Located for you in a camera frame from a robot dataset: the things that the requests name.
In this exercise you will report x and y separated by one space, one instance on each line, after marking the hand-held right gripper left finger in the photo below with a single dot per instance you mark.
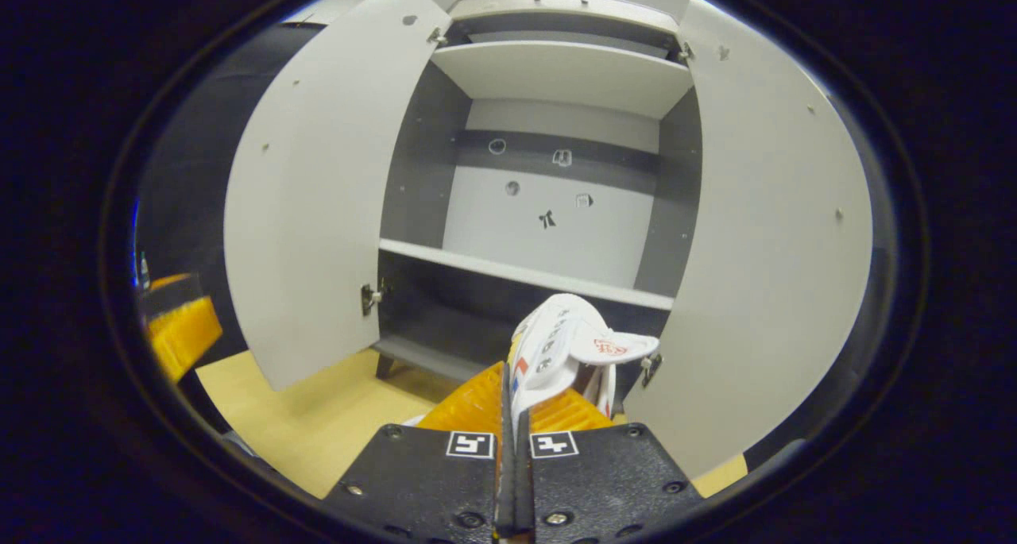
504 496

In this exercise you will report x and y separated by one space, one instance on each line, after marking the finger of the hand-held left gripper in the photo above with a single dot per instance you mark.
183 333

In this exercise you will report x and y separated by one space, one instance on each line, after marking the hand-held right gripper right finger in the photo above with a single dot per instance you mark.
604 480

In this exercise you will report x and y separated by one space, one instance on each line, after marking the white shoe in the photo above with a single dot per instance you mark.
556 345

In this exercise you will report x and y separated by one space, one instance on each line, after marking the grey shoe cabinet door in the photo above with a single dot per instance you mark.
318 194
763 250

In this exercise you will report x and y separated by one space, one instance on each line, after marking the black backdrop cloth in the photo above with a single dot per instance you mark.
191 171

